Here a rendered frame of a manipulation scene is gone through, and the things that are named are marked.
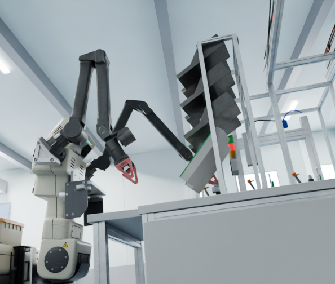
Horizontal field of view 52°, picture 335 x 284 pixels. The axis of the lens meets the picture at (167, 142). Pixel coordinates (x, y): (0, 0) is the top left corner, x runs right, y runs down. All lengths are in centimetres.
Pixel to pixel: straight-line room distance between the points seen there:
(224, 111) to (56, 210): 87
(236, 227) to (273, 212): 13
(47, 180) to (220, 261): 89
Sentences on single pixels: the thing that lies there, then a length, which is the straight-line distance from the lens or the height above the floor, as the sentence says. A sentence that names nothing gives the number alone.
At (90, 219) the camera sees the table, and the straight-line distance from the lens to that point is 135.
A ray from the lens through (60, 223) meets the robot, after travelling 159.
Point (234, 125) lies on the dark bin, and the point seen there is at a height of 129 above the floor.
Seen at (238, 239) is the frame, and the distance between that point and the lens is 120.
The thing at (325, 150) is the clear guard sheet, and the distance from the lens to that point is 352.
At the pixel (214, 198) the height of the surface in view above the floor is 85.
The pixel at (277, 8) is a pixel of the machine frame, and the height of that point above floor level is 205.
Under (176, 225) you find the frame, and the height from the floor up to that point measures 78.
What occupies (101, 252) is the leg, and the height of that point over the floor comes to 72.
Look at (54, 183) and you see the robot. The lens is 168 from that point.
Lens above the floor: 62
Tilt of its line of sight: 21 degrees up
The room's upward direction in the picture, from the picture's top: 6 degrees counter-clockwise
